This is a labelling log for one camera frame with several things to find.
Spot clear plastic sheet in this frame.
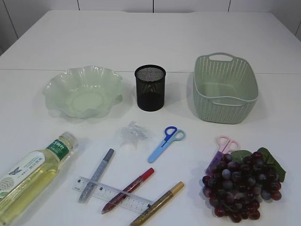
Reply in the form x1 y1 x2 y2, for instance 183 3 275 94
119 121 149 148

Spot purple artificial grape bunch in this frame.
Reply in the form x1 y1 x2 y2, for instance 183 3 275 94
201 147 286 223

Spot yellow tea bottle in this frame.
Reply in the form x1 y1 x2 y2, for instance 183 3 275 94
0 131 78 226

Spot black mesh pen holder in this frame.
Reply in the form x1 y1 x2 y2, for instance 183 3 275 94
135 65 166 112

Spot green wavy glass plate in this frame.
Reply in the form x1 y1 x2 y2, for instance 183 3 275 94
42 65 122 119

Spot gold glitter pen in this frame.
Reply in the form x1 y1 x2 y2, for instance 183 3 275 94
130 181 184 226

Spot green woven plastic basket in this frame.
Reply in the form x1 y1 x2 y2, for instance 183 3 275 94
193 53 259 124

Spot silver glitter pen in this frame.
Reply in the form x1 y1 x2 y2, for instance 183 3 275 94
79 148 114 203

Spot red glitter pen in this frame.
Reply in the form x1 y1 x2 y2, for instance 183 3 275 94
101 168 155 214

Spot clear plastic ruler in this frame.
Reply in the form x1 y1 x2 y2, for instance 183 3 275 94
72 177 154 214

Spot blue scissors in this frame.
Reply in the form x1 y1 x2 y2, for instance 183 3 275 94
147 126 186 163

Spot pink purple scissors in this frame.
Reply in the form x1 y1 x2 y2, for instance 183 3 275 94
205 136 240 176

